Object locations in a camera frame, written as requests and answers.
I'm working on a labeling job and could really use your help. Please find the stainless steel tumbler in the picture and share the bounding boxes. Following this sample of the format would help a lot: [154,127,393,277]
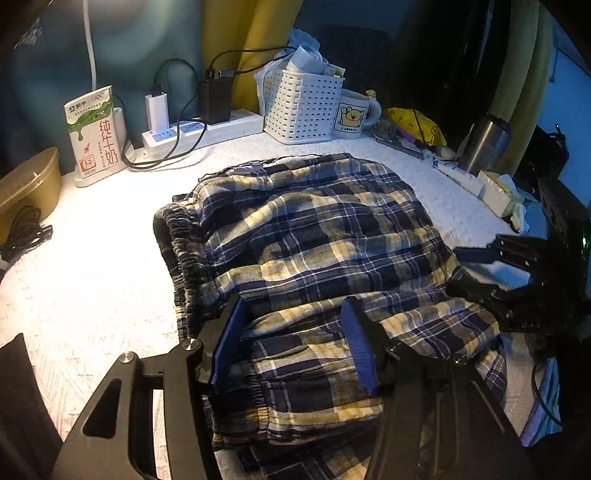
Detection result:
[459,113,512,177]

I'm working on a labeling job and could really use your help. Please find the crumpled white plastic bag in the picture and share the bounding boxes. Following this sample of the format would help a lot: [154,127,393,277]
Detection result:
[253,28,328,79]

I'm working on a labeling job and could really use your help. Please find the yellow snack bag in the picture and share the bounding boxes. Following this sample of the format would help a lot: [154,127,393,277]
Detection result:
[383,107,448,147]

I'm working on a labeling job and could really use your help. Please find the white mug with bear print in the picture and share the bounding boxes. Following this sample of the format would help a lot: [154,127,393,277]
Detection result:
[333,89,383,139]

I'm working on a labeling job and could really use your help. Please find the yellow curtain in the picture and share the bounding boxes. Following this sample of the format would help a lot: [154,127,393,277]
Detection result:
[489,0,555,123]
[201,0,305,109]

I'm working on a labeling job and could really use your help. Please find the dark cloth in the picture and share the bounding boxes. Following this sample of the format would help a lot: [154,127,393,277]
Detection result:
[0,332,63,480]

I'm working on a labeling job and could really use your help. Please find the thin black cable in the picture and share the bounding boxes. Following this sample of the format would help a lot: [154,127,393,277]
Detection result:
[412,108,428,153]

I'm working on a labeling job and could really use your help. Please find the black cable bundle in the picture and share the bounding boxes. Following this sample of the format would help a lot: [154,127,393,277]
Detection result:
[0,204,55,278]

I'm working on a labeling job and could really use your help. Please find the white tube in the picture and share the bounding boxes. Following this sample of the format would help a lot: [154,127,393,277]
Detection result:
[434,159,483,195]

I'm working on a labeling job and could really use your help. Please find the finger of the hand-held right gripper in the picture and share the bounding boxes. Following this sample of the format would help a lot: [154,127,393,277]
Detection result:
[455,234,550,278]
[445,279,555,333]

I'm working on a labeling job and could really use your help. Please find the white plastic basket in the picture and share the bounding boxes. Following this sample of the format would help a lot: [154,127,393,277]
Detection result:
[262,68,346,145]

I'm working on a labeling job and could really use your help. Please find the plaid pants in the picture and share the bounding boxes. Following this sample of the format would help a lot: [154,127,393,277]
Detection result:
[152,152,509,480]

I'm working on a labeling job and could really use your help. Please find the brown bowl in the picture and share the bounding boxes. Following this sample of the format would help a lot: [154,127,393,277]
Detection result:
[0,148,63,232]

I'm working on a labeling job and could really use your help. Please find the black charger cable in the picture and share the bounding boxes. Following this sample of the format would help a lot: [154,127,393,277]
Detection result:
[121,58,208,171]
[205,45,298,81]

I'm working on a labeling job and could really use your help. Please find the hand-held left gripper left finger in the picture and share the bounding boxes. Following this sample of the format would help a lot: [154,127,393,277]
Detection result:
[51,295,252,480]

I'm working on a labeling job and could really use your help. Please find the black charger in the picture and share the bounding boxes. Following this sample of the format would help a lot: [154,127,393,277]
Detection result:
[198,79,232,125]

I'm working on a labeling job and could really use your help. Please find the green white milk carton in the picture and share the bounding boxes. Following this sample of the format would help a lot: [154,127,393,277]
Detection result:
[64,85,122,180]

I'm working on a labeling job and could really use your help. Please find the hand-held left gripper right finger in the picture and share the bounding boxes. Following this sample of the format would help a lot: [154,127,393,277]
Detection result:
[340,296,534,480]

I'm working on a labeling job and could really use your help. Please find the white power strip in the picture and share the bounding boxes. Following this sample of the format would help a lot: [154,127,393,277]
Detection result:
[124,108,264,162]

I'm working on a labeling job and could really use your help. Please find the white charger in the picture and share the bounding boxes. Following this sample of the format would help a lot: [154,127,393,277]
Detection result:
[145,92,171,134]

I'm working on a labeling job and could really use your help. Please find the yellow green tissue box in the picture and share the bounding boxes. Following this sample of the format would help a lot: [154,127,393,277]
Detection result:
[478,170,532,217]

